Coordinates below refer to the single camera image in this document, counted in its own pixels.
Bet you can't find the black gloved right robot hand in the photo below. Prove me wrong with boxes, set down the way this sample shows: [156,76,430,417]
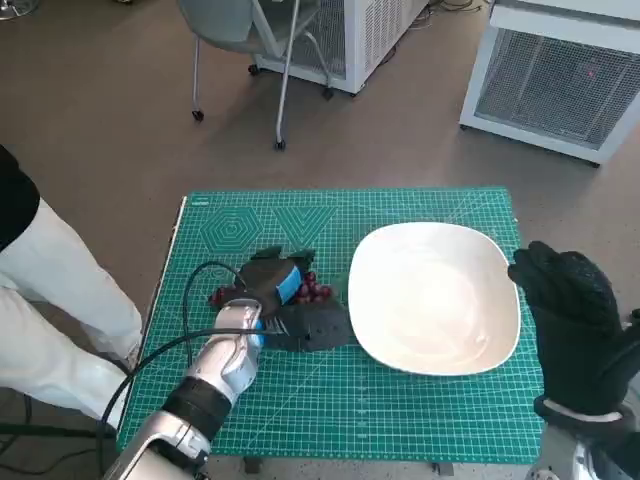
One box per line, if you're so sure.
[507,240,640,417]

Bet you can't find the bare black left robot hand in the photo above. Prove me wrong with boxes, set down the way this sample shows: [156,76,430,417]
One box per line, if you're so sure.
[235,244,319,322]

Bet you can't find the red toy grapes with leaf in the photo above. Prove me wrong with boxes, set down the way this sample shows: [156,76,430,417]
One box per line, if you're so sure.
[208,271,332,307]

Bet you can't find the white square plate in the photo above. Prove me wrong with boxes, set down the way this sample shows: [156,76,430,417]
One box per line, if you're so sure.
[346,223,524,377]

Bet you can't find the green cutting mat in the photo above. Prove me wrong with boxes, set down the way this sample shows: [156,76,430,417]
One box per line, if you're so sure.
[115,186,547,459]

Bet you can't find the person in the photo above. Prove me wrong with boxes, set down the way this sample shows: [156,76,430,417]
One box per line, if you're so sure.
[0,143,147,432]

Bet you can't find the white mesh cabinet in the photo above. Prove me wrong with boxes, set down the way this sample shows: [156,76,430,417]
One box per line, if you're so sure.
[458,0,640,169]
[247,0,432,97]

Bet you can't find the grey office chair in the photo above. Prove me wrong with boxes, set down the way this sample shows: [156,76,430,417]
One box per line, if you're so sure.
[177,0,337,152]

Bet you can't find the silver chair base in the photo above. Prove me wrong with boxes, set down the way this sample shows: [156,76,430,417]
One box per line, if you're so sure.
[0,0,42,22]

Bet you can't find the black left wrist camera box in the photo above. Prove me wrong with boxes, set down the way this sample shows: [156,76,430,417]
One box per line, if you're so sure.
[272,303,352,354]

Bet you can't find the black floor cable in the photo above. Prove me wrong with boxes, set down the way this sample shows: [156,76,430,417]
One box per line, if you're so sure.
[0,388,117,477]

